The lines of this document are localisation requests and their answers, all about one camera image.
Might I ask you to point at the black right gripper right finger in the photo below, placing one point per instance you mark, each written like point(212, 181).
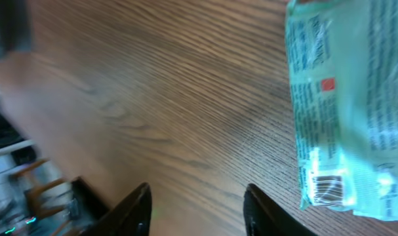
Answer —
point(264, 217)

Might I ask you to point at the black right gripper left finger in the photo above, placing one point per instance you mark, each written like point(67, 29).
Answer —
point(131, 217)

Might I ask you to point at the teal snack bar wrapper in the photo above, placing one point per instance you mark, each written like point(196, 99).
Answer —
point(343, 72)

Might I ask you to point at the grey plastic mesh basket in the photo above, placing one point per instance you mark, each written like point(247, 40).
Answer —
point(15, 27)

